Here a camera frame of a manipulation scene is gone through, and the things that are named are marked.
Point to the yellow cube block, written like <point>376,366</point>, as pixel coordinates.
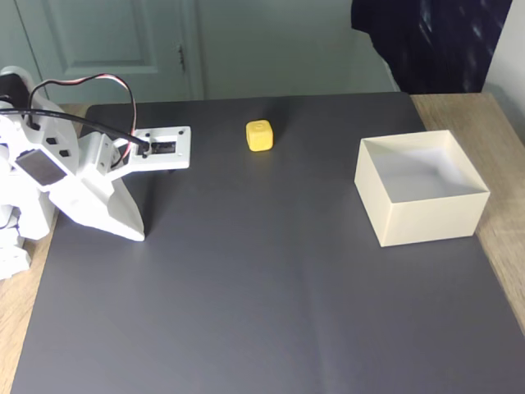
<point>259,136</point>

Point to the white open box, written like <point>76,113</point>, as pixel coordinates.
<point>426,217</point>

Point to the dark grey table mat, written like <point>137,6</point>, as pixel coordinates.
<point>246,267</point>

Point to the pale green panel door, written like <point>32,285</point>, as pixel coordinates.
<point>102,37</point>

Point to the dark door latch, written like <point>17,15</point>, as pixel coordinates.
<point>180,57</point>

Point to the dark hanging cloth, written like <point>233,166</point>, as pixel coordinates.
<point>435,45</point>

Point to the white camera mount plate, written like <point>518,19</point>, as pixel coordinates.
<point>162,158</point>

